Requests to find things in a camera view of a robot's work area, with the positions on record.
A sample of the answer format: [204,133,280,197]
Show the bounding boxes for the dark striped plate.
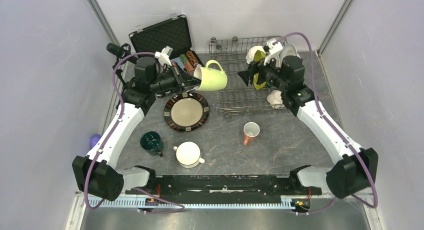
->
[163,92,211,132]

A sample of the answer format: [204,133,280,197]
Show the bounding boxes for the light green mug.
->
[193,60,228,91]

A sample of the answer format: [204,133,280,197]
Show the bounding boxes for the white plain plate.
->
[279,43,301,67]

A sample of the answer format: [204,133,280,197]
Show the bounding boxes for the small white cup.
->
[266,90,285,109]

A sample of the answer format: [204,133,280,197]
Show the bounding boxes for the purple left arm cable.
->
[82,52,186,215]

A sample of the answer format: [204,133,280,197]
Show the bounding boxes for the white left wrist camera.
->
[154,46,173,67]

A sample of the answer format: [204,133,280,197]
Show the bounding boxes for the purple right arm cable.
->
[273,32,379,216]

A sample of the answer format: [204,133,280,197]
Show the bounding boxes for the white two-handled soup cup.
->
[173,141,205,168]

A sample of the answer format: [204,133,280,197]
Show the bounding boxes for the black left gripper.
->
[149,61,203,95]

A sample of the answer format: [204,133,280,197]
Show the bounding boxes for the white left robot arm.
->
[72,60,184,209]

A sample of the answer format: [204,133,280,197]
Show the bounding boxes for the purple cylinder object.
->
[90,134,102,148]

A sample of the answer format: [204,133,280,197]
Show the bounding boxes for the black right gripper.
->
[237,52,289,92]

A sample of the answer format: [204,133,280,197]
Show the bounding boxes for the black poker chip case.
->
[128,14,204,74]

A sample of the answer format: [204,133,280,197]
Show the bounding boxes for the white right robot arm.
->
[238,56,379,199]

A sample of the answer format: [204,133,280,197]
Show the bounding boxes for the white scalloped bowl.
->
[245,46,266,64]

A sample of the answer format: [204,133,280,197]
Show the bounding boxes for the green scalloped plate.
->
[252,50,268,91]

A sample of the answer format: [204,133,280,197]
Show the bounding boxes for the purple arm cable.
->
[82,52,186,215]
[273,32,379,216]

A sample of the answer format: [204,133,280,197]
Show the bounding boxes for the dark green mug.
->
[139,131,164,157]

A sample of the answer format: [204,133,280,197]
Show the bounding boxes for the black microphone on tripod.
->
[106,43,131,89]

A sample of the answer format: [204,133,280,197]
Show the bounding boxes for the orange mug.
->
[243,122,260,145]

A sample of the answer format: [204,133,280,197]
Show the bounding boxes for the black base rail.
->
[142,175,322,204]

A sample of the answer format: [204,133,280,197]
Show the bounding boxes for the grey wire dish rack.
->
[209,36,286,117]

